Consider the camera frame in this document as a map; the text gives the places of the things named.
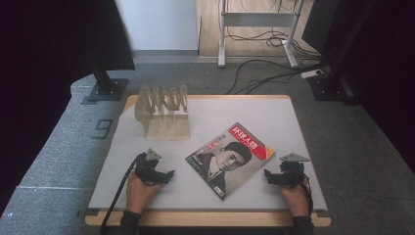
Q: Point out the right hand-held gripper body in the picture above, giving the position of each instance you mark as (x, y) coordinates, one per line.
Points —
(292, 173)

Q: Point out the white power strip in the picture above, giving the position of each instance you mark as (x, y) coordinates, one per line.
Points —
(312, 74)

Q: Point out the dark corner bracket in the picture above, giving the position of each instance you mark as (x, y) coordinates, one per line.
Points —
(323, 214)
(92, 212)

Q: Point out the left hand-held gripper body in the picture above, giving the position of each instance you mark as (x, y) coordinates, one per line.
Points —
(145, 170)

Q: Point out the white metal desk frame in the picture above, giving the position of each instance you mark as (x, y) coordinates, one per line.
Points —
(257, 19)

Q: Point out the black stand with base plate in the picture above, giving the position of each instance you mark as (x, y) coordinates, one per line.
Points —
(329, 86)
(107, 88)

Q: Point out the person's left hand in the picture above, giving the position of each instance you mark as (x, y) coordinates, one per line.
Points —
(139, 194)

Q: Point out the white table mat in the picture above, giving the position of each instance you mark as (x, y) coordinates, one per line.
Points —
(215, 109)

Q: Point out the black hanging panel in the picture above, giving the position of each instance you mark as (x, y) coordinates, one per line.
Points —
(114, 36)

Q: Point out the person's right hand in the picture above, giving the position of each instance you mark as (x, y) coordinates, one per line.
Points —
(296, 199)

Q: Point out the magazine with portrait cover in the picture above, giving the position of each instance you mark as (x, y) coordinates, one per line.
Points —
(228, 156)

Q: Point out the wooden slotted book rack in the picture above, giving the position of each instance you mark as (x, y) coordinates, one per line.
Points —
(163, 129)

